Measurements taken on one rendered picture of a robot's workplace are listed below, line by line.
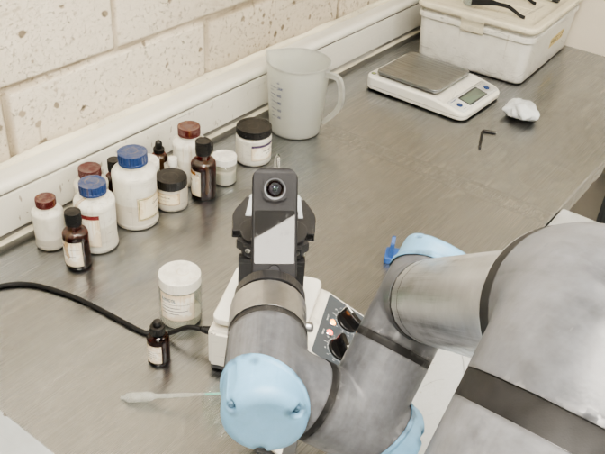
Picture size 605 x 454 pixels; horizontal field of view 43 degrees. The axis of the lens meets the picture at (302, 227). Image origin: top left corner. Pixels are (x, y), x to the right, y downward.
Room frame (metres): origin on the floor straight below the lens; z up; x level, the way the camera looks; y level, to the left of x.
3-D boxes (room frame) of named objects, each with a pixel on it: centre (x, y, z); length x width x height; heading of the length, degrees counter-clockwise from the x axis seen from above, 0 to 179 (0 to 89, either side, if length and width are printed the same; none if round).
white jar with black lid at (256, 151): (1.29, 0.10, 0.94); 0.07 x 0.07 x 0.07
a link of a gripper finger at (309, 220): (0.71, 0.01, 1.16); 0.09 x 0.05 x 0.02; 1
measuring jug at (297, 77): (1.42, 0.02, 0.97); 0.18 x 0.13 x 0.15; 59
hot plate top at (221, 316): (0.78, 0.04, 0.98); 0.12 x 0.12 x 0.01; 79
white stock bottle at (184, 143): (1.20, 0.21, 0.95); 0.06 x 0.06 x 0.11
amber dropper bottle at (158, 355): (0.74, 0.18, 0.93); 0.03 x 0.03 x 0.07
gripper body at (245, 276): (0.64, 0.03, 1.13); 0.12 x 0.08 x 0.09; 2
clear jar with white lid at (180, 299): (0.83, 0.16, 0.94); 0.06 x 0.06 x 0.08
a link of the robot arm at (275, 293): (0.56, 0.02, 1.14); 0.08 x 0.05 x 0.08; 92
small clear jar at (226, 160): (1.21, 0.15, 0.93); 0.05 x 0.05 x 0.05
